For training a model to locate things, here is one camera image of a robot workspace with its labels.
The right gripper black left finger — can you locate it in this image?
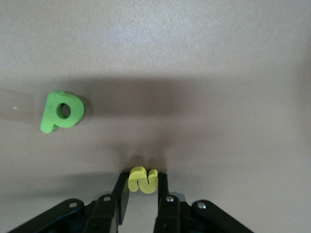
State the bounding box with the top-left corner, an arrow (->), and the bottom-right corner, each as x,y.
82,171 -> 131,233

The yellow foam letter s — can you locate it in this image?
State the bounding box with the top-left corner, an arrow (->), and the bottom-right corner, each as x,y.
128,166 -> 159,194

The clear tape patch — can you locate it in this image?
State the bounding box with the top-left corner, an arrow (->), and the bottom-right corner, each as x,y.
0,87 -> 37,125

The green foam letter p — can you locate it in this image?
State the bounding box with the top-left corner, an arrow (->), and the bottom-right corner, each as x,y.
40,90 -> 85,134

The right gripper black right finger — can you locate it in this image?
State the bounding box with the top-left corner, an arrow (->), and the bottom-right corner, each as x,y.
154,173 -> 182,233

